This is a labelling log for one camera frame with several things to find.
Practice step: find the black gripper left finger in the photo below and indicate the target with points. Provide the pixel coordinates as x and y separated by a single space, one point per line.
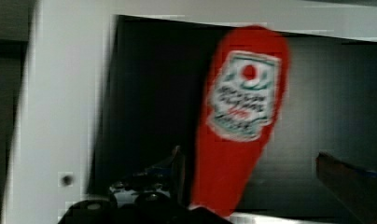
166 176

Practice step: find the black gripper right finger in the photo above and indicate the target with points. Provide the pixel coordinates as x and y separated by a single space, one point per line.
355 187

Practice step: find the black toaster oven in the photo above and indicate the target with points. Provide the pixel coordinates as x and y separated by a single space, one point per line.
111 86

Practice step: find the red ketchup bottle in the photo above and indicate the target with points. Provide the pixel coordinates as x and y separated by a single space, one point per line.
243 94

